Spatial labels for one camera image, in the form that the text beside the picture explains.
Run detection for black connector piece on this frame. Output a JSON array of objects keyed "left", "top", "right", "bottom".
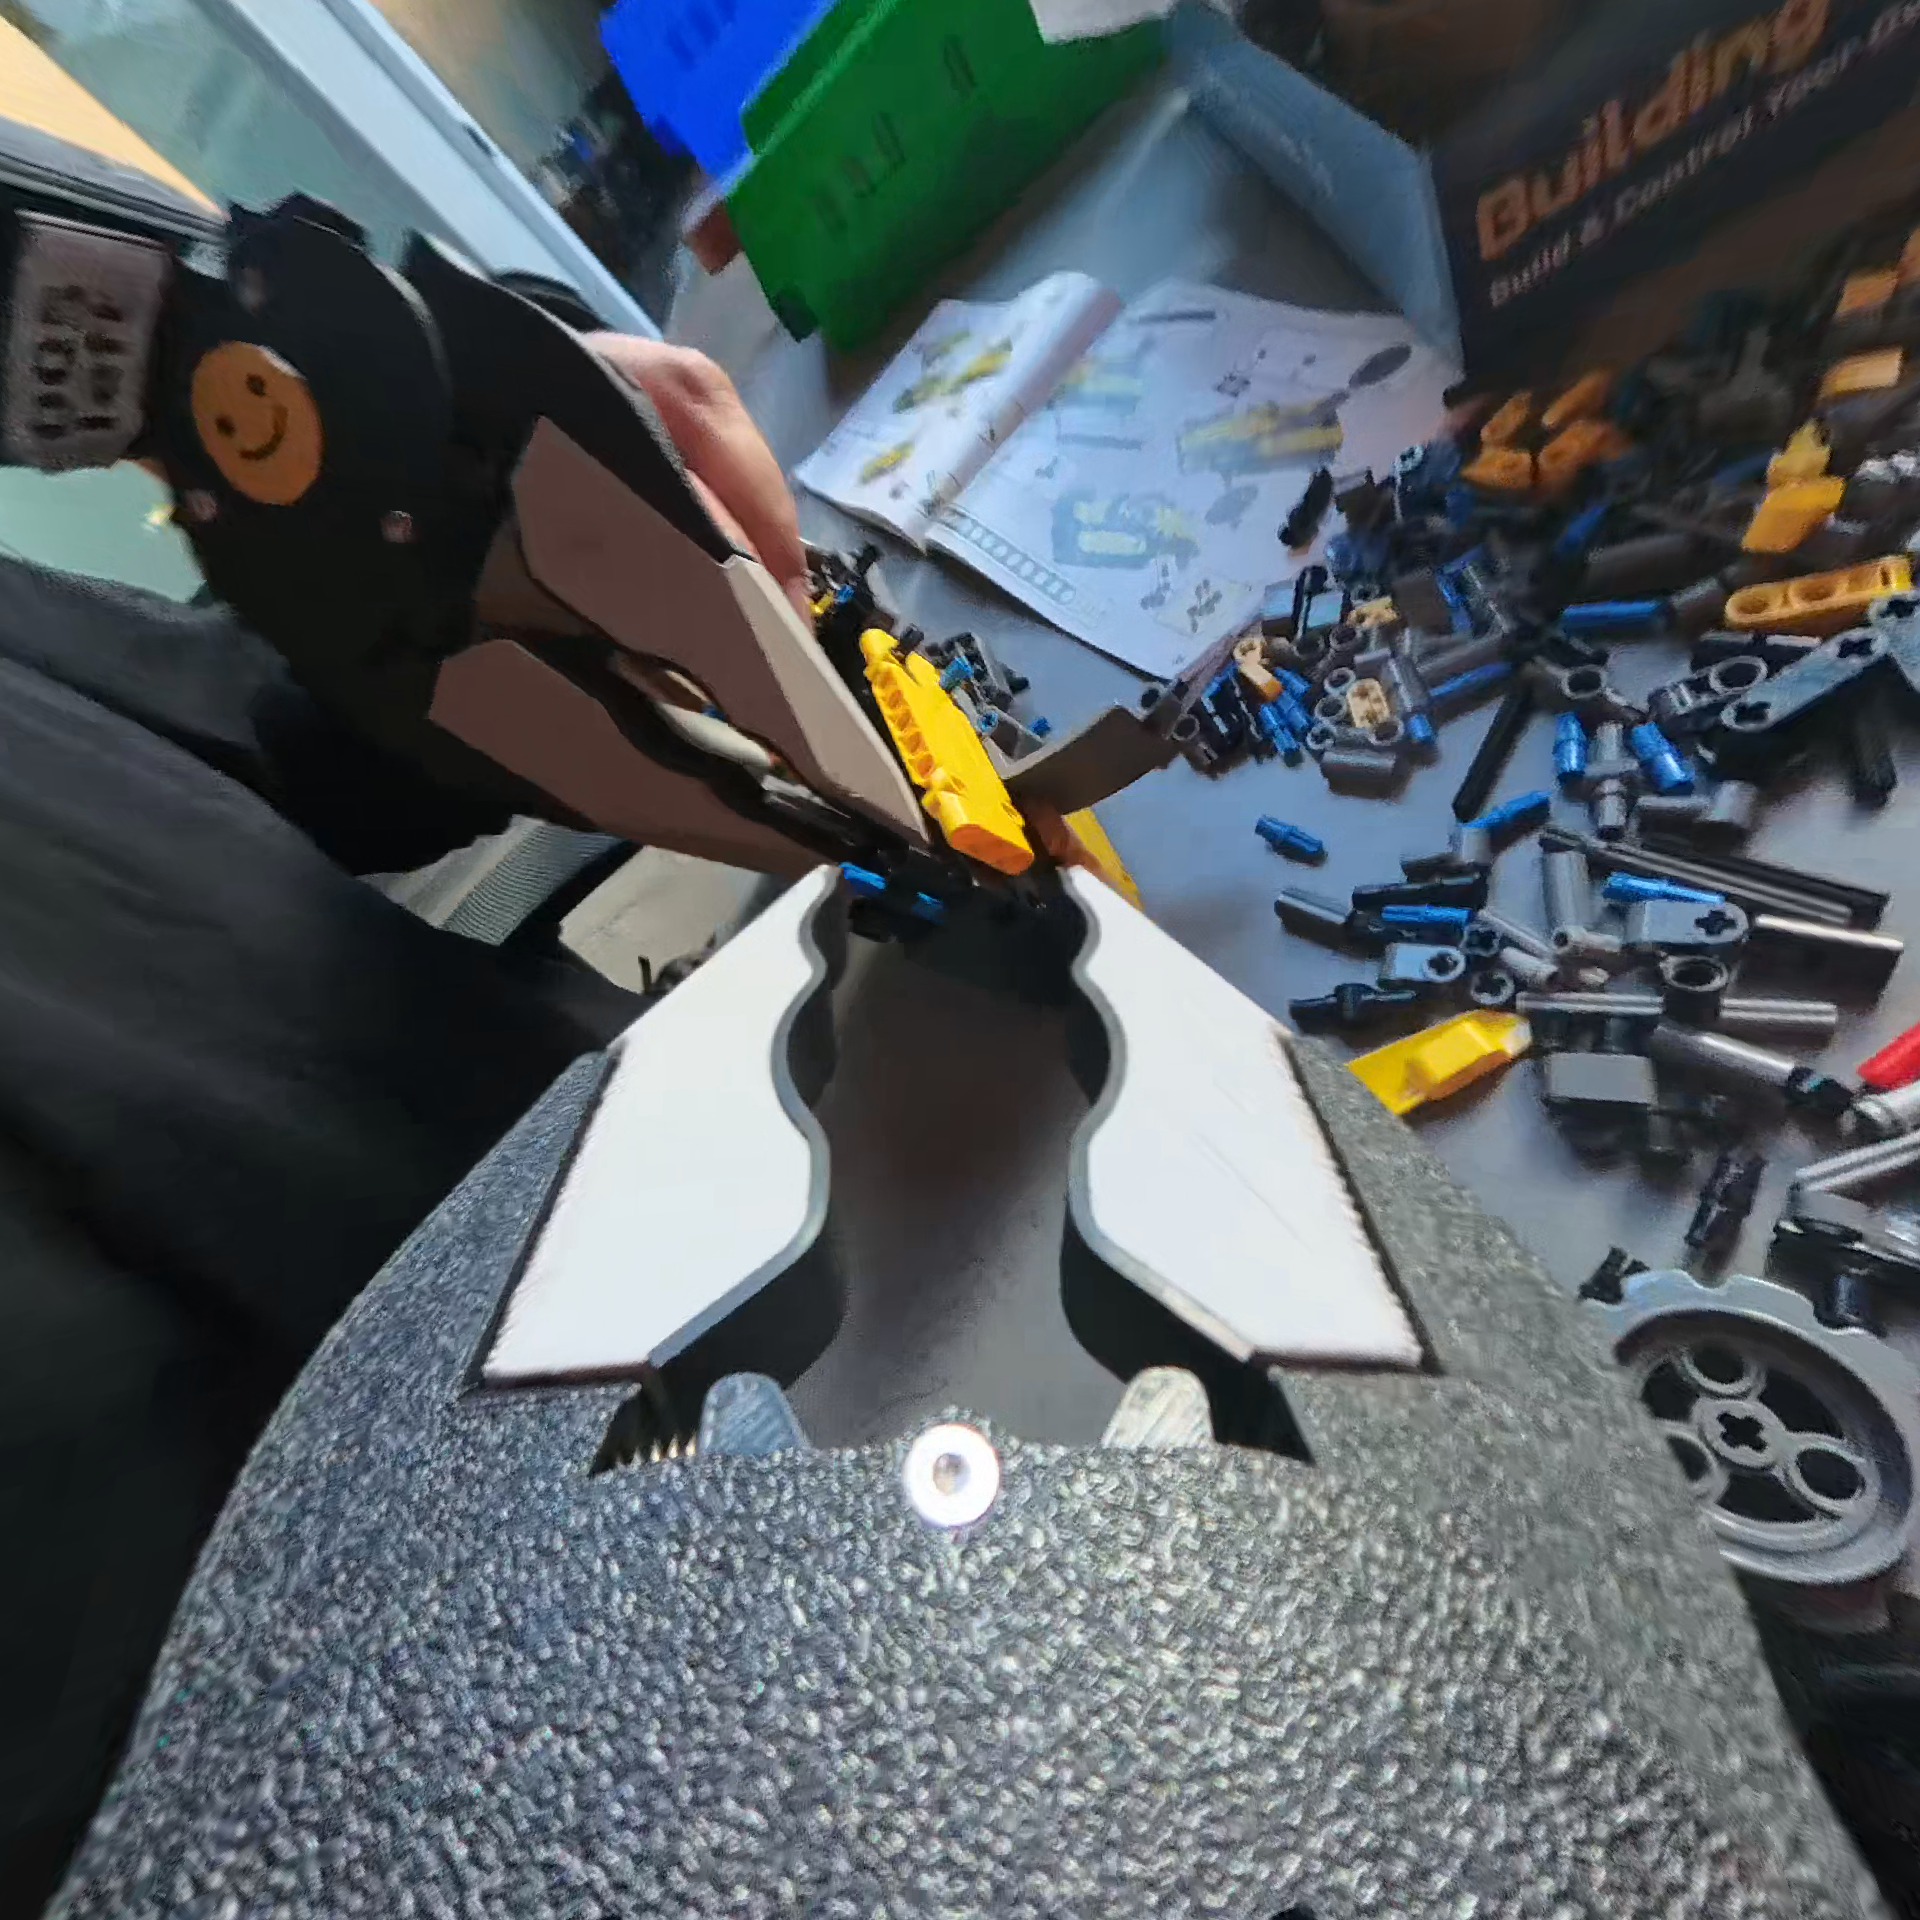
[{"left": 836, "top": 857, "right": 951, "bottom": 940}]

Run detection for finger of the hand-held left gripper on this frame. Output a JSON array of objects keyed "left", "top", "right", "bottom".
[
  {"left": 428, "top": 638, "right": 846, "bottom": 883},
  {"left": 508, "top": 416, "right": 935, "bottom": 845}
]

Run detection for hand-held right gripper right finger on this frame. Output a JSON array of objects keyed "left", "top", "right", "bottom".
[{"left": 1063, "top": 867, "right": 1426, "bottom": 1369}]

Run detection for person's left forearm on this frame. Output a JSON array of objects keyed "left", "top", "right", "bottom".
[{"left": 0, "top": 555, "right": 633, "bottom": 932}]

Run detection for green plastic bin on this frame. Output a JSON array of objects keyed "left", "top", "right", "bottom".
[{"left": 720, "top": 0, "right": 1173, "bottom": 355}]

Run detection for blue plastic bin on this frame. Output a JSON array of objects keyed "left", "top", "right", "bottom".
[{"left": 598, "top": 0, "right": 826, "bottom": 173}]

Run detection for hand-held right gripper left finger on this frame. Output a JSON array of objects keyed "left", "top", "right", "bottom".
[{"left": 480, "top": 861, "right": 846, "bottom": 1389}]

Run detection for grey desk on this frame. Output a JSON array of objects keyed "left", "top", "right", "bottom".
[{"left": 556, "top": 75, "right": 1920, "bottom": 1652}]

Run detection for open instruction booklet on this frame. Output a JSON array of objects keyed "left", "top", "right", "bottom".
[{"left": 794, "top": 270, "right": 1464, "bottom": 684}]

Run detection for pile of loose building pieces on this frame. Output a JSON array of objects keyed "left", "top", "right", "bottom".
[{"left": 1169, "top": 224, "right": 1920, "bottom": 1354}]

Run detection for yellow grey brick vehicle model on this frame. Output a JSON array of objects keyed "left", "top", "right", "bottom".
[{"left": 757, "top": 544, "right": 1190, "bottom": 976}]

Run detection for person's left hand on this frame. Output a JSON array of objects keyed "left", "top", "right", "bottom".
[{"left": 576, "top": 329, "right": 816, "bottom": 617}]

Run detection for blue cardboard kit box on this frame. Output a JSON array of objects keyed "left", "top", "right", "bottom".
[{"left": 1169, "top": 0, "right": 1920, "bottom": 377}]

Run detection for person's black jacket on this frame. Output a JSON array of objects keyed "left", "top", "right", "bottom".
[{"left": 0, "top": 661, "right": 646, "bottom": 1876}]

